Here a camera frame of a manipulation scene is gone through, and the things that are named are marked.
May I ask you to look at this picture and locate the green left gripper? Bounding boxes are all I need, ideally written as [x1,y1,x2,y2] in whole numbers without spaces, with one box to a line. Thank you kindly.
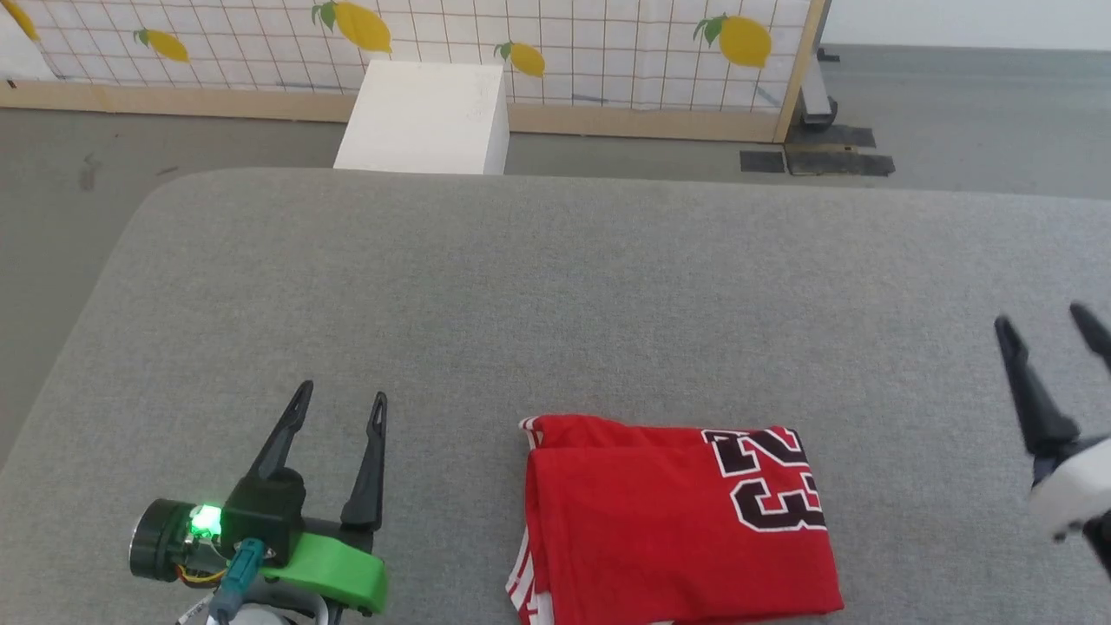
[247,379,390,616]

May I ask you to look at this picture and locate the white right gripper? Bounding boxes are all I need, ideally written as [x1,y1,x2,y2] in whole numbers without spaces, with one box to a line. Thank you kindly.
[993,301,1111,544]

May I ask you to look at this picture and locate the red Bulls basketball jersey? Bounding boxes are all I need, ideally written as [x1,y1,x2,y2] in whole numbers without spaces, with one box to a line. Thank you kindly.
[506,414,845,625]

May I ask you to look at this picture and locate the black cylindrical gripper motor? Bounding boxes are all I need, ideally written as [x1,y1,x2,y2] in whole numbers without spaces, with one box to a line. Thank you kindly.
[128,497,228,584]

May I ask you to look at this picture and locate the white rectangular box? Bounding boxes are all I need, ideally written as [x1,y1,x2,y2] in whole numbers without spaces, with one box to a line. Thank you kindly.
[333,59,511,176]

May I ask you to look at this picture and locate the grey stand with caster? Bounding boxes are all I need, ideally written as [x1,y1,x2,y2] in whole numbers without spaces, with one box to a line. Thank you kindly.
[797,48,839,133]

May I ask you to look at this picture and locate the lemon print grid panel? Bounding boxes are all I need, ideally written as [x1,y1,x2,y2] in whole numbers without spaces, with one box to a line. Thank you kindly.
[0,0,827,145]

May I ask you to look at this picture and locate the black cable with teal plug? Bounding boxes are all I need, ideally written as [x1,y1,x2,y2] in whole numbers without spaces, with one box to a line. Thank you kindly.
[208,537,266,625]

